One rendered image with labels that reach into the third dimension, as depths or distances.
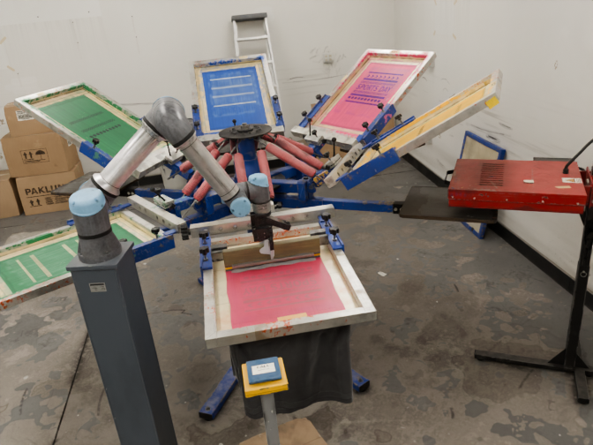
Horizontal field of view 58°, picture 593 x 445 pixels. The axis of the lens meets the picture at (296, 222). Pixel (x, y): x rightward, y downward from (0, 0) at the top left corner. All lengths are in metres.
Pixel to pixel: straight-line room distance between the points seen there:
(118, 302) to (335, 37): 4.89
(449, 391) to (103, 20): 4.94
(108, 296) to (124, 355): 0.26
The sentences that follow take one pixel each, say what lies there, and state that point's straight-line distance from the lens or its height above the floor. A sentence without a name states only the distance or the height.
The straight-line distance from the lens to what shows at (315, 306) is 1.99.
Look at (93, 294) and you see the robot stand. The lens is 2.07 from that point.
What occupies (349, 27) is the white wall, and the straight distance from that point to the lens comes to 6.47.
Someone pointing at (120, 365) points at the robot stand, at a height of 0.77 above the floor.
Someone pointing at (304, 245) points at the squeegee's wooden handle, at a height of 1.03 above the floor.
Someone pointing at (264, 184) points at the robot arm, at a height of 1.33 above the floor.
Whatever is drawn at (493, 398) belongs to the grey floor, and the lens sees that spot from 3.09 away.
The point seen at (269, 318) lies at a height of 0.95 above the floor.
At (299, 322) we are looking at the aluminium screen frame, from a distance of 1.85.
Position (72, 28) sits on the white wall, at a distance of 6.38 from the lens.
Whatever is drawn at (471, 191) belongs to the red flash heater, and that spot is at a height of 1.10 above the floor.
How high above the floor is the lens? 2.03
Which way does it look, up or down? 24 degrees down
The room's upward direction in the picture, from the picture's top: 5 degrees counter-clockwise
